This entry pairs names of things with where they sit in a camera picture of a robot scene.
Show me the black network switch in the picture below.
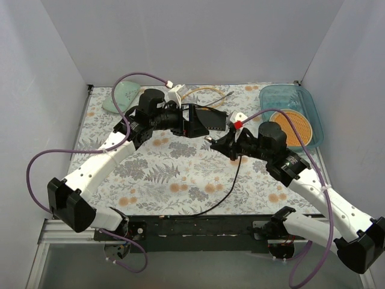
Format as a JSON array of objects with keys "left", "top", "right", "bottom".
[{"left": 196, "top": 108, "right": 227, "bottom": 131}]

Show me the black ethernet cable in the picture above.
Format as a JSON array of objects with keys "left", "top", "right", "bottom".
[{"left": 168, "top": 135, "right": 241, "bottom": 217}]

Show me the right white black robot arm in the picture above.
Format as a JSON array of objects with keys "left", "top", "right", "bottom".
[{"left": 206, "top": 122, "right": 384, "bottom": 274}]

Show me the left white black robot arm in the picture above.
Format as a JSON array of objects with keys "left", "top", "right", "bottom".
[{"left": 48, "top": 89, "right": 209, "bottom": 241}]

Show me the floral patterned table mat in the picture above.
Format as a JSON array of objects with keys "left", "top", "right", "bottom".
[{"left": 78, "top": 83, "right": 319, "bottom": 215}]

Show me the orange woven round coaster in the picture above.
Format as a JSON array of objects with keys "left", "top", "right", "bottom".
[{"left": 269, "top": 110, "right": 313, "bottom": 147}]

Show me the teal plastic tray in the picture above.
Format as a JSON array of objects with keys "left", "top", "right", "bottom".
[{"left": 259, "top": 84, "right": 324, "bottom": 149}]

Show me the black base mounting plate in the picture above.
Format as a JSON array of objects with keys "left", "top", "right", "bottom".
[{"left": 93, "top": 214, "right": 309, "bottom": 254}]

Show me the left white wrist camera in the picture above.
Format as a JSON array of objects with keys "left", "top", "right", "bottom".
[{"left": 167, "top": 84, "right": 188, "bottom": 108}]

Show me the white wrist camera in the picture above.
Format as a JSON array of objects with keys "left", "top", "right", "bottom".
[
  {"left": 227, "top": 111, "right": 247, "bottom": 143},
  {"left": 167, "top": 84, "right": 188, "bottom": 108}
]

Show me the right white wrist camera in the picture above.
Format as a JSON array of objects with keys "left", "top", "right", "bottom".
[{"left": 227, "top": 111, "right": 247, "bottom": 143}]

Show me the yellow ethernet cable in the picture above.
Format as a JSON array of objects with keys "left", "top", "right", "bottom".
[{"left": 181, "top": 86, "right": 225, "bottom": 112}]

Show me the grey ethernet cable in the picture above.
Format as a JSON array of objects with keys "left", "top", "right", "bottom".
[{"left": 207, "top": 91, "right": 235, "bottom": 108}]

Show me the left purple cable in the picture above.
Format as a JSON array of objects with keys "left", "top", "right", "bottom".
[{"left": 26, "top": 72, "right": 172, "bottom": 273}]

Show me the purple cable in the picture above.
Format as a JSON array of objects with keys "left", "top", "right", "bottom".
[
  {"left": 26, "top": 72, "right": 172, "bottom": 273},
  {"left": 240, "top": 108, "right": 334, "bottom": 287}
]

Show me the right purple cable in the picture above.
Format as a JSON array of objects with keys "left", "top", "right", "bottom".
[{"left": 240, "top": 108, "right": 334, "bottom": 287}]

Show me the aluminium frame rail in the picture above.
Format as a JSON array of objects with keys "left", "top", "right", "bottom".
[{"left": 26, "top": 218, "right": 375, "bottom": 289}]

